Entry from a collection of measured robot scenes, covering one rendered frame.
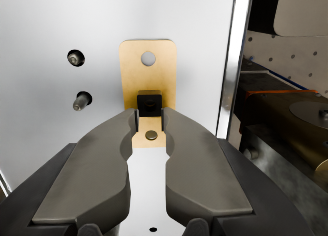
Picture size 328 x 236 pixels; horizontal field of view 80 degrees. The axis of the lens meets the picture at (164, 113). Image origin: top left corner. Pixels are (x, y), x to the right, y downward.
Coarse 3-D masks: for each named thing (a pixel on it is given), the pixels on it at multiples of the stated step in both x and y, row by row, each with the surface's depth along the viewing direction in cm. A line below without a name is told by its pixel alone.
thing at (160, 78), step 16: (128, 48) 13; (144, 48) 13; (160, 48) 13; (176, 48) 13; (128, 64) 13; (160, 64) 13; (176, 64) 13; (128, 80) 14; (144, 80) 14; (160, 80) 14; (128, 96) 14; (144, 96) 13; (160, 96) 13; (144, 112) 14; (160, 112) 14; (144, 128) 15; (160, 128) 16; (144, 144) 16; (160, 144) 16
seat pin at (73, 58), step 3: (78, 51) 14; (72, 54) 13; (75, 54) 13; (78, 54) 13; (81, 54) 14; (69, 57) 13; (72, 57) 13; (75, 57) 13; (78, 57) 13; (81, 57) 14; (84, 57) 14; (69, 60) 13; (72, 60) 13; (75, 60) 13; (78, 60) 13; (81, 60) 14; (72, 63) 13; (75, 63) 13; (78, 63) 13
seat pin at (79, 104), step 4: (84, 92) 15; (80, 96) 14; (84, 96) 14; (88, 96) 15; (76, 100) 14; (80, 100) 14; (84, 100) 14; (88, 100) 15; (76, 104) 13; (80, 104) 13; (84, 104) 14; (76, 108) 13; (80, 108) 14
